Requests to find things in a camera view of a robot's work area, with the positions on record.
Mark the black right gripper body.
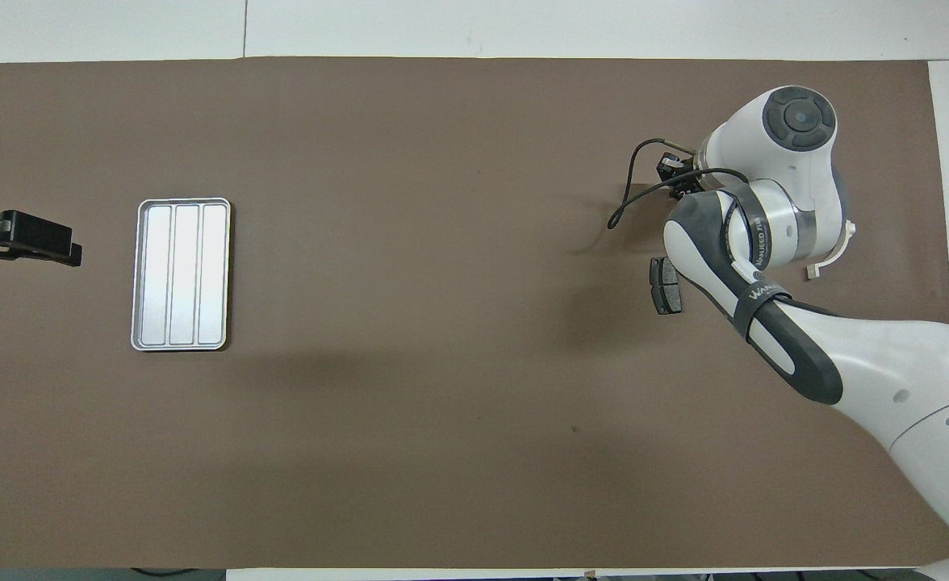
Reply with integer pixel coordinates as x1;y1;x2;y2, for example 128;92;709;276
680;157;716;193

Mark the short dark grey brake pad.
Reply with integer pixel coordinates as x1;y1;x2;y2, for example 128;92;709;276
650;256;684;316

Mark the brown table mat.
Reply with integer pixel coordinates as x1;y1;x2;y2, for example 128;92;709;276
0;56;949;570

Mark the silver metal tray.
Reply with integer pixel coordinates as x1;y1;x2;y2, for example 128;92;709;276
130;197;232;353

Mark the white curved plastic bracket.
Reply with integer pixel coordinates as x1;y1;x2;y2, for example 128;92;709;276
805;222;855;281

